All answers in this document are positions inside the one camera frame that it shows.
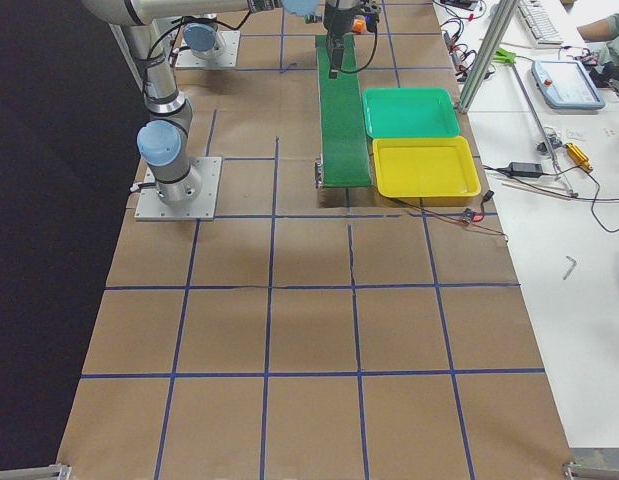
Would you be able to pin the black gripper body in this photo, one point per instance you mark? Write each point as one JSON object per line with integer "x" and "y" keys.
{"x": 337, "y": 20}

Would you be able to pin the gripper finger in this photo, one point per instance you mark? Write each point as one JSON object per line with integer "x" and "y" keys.
{"x": 335, "y": 55}

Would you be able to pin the person forearm green sleeve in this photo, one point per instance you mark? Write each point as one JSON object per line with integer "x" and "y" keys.
{"x": 603, "y": 30}

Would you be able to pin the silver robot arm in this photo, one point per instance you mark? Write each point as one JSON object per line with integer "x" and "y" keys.
{"x": 162, "y": 142}
{"x": 298, "y": 8}

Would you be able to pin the green plastic tray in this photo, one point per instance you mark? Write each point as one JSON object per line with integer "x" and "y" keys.
{"x": 417, "y": 112}

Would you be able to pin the green conveyor belt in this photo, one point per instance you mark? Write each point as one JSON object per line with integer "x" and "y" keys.
{"x": 344, "y": 161}

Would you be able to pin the yellow plastic tray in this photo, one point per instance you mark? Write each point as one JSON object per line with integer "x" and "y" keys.
{"x": 439, "y": 171}

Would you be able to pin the white keyboard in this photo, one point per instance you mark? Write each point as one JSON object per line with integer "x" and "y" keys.
{"x": 537, "y": 23}

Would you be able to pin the small blue circuit board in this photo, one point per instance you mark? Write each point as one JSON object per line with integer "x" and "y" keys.
{"x": 468, "y": 216}

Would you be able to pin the black power adapter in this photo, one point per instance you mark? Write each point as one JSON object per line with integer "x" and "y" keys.
{"x": 526, "y": 169}

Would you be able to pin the blue teach pendant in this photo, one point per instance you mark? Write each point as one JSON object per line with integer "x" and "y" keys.
{"x": 566, "y": 85}

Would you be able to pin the wooden stick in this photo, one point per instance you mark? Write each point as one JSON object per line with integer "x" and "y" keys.
{"x": 536, "y": 190}

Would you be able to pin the gold power resistor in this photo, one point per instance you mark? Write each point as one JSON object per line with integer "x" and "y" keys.
{"x": 579, "y": 158}

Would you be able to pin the silver allen key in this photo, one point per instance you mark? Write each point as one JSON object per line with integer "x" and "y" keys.
{"x": 572, "y": 265}

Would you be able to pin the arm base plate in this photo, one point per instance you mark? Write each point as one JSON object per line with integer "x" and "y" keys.
{"x": 195, "y": 197}
{"x": 214, "y": 52}

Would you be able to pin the aluminium frame post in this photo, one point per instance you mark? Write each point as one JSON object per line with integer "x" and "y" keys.
{"x": 489, "y": 45}

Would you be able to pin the green-handled reacher grabber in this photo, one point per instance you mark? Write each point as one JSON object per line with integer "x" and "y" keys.
{"x": 509, "y": 58}

